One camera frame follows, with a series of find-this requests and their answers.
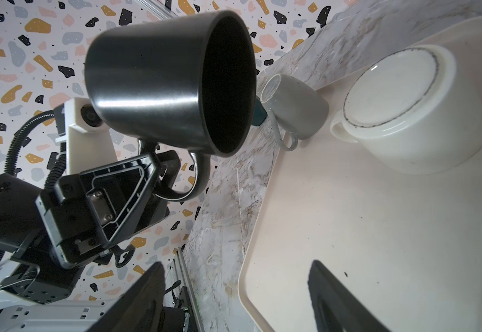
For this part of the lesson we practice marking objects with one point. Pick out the beige rectangular tray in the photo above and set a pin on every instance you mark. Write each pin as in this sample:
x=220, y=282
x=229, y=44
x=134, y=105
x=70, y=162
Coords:
x=409, y=248

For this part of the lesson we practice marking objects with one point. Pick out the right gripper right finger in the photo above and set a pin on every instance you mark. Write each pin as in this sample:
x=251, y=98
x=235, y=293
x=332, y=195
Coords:
x=335, y=308

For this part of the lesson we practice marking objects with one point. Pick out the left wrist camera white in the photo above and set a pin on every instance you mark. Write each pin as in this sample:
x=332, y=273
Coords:
x=88, y=141

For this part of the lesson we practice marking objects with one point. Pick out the dark teal mug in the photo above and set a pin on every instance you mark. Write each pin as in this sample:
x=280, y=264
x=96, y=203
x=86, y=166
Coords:
x=259, y=115

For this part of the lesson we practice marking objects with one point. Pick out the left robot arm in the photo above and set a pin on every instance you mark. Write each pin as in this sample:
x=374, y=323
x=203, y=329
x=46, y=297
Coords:
x=29, y=269

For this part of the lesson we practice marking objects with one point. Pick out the left corner aluminium profile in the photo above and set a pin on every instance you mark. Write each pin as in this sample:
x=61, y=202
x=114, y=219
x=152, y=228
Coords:
x=157, y=8

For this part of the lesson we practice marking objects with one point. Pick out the grey mug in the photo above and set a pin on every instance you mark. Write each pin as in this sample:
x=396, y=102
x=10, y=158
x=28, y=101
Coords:
x=295, y=110

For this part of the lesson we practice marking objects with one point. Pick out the black mug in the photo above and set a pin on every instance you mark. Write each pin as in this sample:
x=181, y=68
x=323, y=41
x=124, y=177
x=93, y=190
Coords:
x=187, y=82

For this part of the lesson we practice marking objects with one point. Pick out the white mug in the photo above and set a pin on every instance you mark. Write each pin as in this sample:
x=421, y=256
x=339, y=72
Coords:
x=415, y=110

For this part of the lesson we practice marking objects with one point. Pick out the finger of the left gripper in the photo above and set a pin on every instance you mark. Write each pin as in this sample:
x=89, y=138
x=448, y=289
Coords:
x=117, y=195

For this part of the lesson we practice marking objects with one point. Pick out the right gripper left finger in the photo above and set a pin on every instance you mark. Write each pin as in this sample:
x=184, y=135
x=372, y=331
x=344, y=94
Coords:
x=140, y=307

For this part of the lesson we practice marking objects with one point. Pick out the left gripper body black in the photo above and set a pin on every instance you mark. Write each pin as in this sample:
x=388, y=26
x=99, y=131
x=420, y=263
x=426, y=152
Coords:
x=69, y=221

